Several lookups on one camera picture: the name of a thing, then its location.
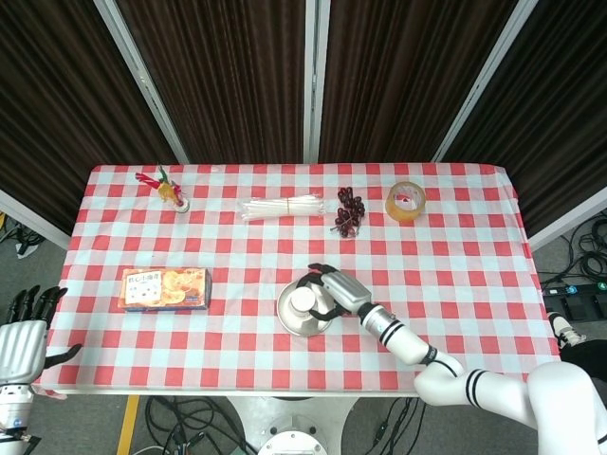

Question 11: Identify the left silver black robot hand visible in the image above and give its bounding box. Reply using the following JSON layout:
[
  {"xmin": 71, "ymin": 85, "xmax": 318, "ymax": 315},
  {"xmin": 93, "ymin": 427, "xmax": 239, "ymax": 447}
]
[{"xmin": 0, "ymin": 284, "xmax": 83, "ymax": 386}]

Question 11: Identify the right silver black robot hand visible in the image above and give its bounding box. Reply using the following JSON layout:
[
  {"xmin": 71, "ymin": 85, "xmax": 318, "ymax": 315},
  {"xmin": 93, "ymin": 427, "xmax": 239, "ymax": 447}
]
[{"xmin": 306, "ymin": 262, "xmax": 375, "ymax": 323}]

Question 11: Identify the round steel plate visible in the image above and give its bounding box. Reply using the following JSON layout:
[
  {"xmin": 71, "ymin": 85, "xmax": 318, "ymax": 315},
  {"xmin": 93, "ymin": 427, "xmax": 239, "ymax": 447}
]
[{"xmin": 276, "ymin": 278, "xmax": 336, "ymax": 338}]

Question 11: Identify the dark red grape bunch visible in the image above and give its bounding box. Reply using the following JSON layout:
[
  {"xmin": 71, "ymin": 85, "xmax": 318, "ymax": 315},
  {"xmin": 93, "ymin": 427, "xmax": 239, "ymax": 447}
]
[{"xmin": 328, "ymin": 187, "xmax": 367, "ymax": 239}]

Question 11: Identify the bundle of white straws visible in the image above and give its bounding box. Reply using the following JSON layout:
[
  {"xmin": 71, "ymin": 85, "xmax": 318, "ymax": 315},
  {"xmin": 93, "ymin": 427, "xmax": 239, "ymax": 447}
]
[{"xmin": 236, "ymin": 193, "xmax": 326, "ymax": 224}]

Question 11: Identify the yellowish clear tape roll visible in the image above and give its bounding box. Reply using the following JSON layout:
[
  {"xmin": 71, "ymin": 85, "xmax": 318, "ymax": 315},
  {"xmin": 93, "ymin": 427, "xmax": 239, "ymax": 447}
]
[{"xmin": 384, "ymin": 180, "xmax": 428, "ymax": 224}]

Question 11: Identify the red white checked tablecloth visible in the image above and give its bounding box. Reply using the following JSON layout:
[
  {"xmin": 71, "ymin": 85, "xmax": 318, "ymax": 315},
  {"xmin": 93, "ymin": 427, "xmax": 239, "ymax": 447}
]
[{"xmin": 39, "ymin": 162, "xmax": 563, "ymax": 397}]

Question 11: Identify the yellow floor tape strip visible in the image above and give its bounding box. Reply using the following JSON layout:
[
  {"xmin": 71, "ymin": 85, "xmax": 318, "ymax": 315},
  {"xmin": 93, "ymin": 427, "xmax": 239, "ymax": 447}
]
[{"xmin": 115, "ymin": 395, "xmax": 141, "ymax": 455}]

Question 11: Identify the orange blue cookie box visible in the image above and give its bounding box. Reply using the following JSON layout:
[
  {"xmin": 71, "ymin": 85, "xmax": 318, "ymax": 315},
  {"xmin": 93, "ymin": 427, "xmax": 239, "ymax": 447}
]
[{"xmin": 118, "ymin": 266, "xmax": 212, "ymax": 313}]

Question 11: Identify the colourful feather shuttlecock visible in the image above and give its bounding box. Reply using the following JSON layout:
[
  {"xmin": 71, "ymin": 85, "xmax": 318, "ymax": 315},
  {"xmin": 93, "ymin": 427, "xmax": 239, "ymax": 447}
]
[{"xmin": 135, "ymin": 165, "xmax": 192, "ymax": 213}]

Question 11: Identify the white black sneaker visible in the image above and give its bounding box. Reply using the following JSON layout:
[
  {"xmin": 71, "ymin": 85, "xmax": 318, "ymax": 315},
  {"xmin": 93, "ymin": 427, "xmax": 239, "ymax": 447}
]
[{"xmin": 546, "ymin": 311, "xmax": 588, "ymax": 348}]

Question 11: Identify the dark brown partition panel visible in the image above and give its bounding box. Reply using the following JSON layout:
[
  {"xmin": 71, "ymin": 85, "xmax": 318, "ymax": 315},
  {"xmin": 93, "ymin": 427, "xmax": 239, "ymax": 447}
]
[
  {"xmin": 116, "ymin": 0, "xmax": 310, "ymax": 166},
  {"xmin": 444, "ymin": 0, "xmax": 607, "ymax": 239},
  {"xmin": 0, "ymin": 0, "xmax": 179, "ymax": 237},
  {"xmin": 319, "ymin": 0, "xmax": 519, "ymax": 165}
]

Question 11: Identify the black power strip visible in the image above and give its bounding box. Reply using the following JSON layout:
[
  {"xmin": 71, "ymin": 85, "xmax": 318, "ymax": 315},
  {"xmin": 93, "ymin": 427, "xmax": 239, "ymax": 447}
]
[{"xmin": 542, "ymin": 281, "xmax": 607, "ymax": 299}]

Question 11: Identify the black floor cable tangle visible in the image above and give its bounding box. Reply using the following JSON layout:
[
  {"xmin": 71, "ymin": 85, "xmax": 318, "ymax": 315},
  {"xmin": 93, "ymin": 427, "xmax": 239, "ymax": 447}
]
[
  {"xmin": 539, "ymin": 221, "xmax": 607, "ymax": 287},
  {"xmin": 140, "ymin": 395, "xmax": 260, "ymax": 455},
  {"xmin": 0, "ymin": 211, "xmax": 46, "ymax": 260}
]

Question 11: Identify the white partition frame post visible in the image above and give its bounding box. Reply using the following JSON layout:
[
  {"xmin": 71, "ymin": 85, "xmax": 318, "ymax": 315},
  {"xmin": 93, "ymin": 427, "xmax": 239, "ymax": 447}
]
[
  {"xmin": 527, "ymin": 186, "xmax": 607, "ymax": 251},
  {"xmin": 0, "ymin": 189, "xmax": 71, "ymax": 251},
  {"xmin": 91, "ymin": 0, "xmax": 192, "ymax": 166},
  {"xmin": 430, "ymin": 0, "xmax": 540, "ymax": 163},
  {"xmin": 303, "ymin": 0, "xmax": 332, "ymax": 165}
]

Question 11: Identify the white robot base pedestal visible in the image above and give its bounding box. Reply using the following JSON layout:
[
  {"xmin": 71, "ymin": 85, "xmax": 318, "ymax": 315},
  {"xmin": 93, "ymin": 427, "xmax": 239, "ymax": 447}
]
[{"xmin": 221, "ymin": 395, "xmax": 362, "ymax": 455}]

